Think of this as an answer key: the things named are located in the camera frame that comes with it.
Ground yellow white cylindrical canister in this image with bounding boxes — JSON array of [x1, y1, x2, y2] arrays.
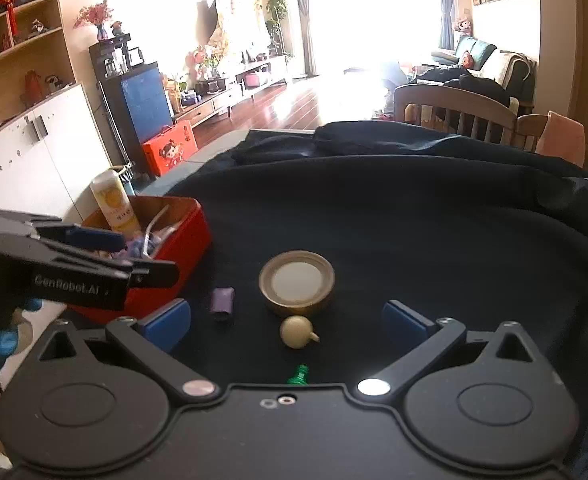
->
[[90, 169, 142, 240]]

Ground purple small block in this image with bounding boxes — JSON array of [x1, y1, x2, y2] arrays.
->
[[209, 287, 235, 322]]

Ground cream round wooden toy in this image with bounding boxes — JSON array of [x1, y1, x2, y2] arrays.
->
[[280, 315, 320, 349]]

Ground green plastic toy piece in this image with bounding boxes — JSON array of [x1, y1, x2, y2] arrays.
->
[[286, 365, 309, 386]]

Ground purple monster toy figure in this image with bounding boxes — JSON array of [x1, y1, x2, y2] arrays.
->
[[123, 233, 163, 259]]

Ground red metal tin box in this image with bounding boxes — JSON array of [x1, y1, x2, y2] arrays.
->
[[70, 195, 213, 325]]

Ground white sideboard cabinet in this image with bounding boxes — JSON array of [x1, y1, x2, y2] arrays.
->
[[0, 84, 110, 222]]

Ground orange cartoon gift box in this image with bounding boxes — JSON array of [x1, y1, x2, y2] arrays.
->
[[142, 120, 198, 177]]

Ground dark navy table cloth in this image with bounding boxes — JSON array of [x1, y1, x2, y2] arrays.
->
[[58, 120, 588, 480]]

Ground dark cabinet with blue panel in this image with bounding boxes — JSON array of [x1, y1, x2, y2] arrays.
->
[[88, 34, 173, 174]]

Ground wooden dining chair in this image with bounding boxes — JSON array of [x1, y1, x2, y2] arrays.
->
[[392, 84, 588, 191]]

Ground red flowers in vase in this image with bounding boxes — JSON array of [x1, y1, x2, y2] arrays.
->
[[73, 0, 112, 41]]

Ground low white tv console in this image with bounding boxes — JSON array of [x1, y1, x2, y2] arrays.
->
[[172, 55, 292, 127]]

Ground pink towel on chair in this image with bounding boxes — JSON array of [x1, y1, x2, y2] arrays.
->
[[536, 110, 586, 167]]

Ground dark green sofa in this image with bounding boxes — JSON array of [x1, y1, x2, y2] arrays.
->
[[412, 36, 537, 105]]

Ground wooden wall shelf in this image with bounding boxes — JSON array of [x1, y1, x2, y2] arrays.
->
[[0, 0, 76, 128]]

